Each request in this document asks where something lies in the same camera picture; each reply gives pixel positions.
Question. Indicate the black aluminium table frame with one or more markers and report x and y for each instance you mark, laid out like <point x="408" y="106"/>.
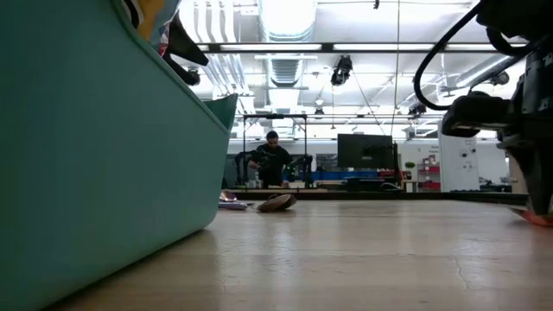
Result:
<point x="389" y="195"/>

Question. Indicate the black monitor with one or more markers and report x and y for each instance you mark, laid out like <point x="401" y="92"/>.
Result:
<point x="365" y="151"/>

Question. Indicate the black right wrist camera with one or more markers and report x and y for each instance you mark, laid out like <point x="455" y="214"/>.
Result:
<point x="475" y="113"/>

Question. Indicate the silver ventilation duct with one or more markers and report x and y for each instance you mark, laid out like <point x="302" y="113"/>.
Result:
<point x="479" y="71"/>

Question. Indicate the teal plastic bin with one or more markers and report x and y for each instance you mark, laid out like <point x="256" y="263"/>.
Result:
<point x="108" y="151"/>

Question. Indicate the overhead light bar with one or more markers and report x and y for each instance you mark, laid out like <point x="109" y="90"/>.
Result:
<point x="380" y="46"/>

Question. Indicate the white pillar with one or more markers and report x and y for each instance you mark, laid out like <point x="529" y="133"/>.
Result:
<point x="458" y="168"/>

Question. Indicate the red shelf unit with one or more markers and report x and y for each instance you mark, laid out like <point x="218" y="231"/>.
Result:
<point x="430" y="173"/>

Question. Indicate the small potted plant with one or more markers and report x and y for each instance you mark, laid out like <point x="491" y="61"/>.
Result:
<point x="409" y="165"/>

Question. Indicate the blue storage bin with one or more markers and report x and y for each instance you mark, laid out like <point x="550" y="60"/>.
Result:
<point x="345" y="175"/>

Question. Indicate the clear plastic-wrapped packet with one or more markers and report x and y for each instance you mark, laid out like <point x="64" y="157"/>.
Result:
<point x="170" y="13"/>

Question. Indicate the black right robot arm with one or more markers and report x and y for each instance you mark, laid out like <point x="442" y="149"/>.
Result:
<point x="518" y="17"/>

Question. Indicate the black background robot arm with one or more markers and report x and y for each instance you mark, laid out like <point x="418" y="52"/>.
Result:
<point x="300" y="166"/>
<point x="239" y="166"/>

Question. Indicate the black ceiling spotlight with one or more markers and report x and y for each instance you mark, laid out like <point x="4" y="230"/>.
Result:
<point x="194" y="78"/>
<point x="501" y="78"/>
<point x="341" y="71"/>
<point x="418" y="110"/>

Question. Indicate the brown sauce pouch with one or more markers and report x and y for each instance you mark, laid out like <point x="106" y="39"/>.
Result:
<point x="538" y="218"/>

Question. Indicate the clear yellow-edged snack packet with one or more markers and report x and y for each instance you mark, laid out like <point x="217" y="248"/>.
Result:
<point x="151" y="13"/>

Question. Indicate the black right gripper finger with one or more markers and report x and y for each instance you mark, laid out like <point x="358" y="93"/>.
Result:
<point x="538" y="181"/>

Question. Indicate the wide silver round duct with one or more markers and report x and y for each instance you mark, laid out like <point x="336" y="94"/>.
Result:
<point x="287" y="17"/>

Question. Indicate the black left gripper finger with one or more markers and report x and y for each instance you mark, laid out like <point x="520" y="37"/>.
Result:
<point x="177" y="67"/>
<point x="186" y="43"/>

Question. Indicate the person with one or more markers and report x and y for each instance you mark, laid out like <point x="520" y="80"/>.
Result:
<point x="271" y="162"/>

